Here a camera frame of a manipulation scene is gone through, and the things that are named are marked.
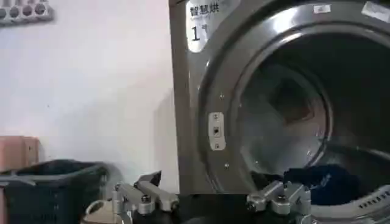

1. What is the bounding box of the grey wall rack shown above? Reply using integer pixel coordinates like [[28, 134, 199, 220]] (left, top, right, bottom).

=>
[[0, 0, 55, 27]]

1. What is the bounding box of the white number label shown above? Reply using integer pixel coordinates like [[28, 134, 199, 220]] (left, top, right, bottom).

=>
[[185, 0, 241, 54]]

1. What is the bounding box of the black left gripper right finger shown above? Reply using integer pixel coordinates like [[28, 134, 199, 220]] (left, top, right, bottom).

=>
[[246, 175, 312, 224]]

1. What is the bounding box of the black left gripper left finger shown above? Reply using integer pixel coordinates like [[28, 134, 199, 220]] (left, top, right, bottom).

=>
[[112, 170, 180, 224]]

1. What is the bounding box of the dark plastic laundry basket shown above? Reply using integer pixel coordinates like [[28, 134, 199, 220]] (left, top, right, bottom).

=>
[[0, 159, 111, 224]]

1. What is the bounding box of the grey dryer machine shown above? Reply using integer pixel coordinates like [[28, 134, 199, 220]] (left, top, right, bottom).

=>
[[168, 0, 390, 224]]

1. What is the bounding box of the dark blue garment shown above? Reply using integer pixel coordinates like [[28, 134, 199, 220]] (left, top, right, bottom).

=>
[[251, 164, 363, 206]]

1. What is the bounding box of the brown cardboard box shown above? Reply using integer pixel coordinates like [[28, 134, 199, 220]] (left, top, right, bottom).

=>
[[0, 136, 41, 172]]

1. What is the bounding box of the white door latch plate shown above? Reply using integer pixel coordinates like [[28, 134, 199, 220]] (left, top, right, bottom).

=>
[[208, 111, 227, 152]]

